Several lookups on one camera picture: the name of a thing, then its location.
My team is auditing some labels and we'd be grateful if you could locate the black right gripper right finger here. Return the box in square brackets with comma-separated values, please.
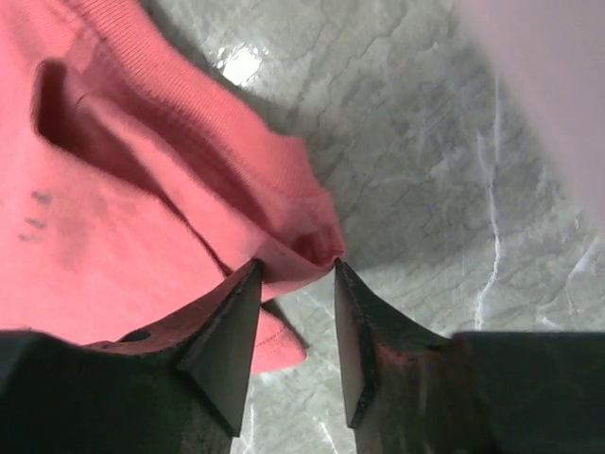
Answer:
[335, 261, 604, 453]

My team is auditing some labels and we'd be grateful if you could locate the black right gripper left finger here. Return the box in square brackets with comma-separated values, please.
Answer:
[1, 260, 262, 453]

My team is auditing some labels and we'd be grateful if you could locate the red t-shirt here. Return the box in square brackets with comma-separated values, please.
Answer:
[0, 0, 344, 375]

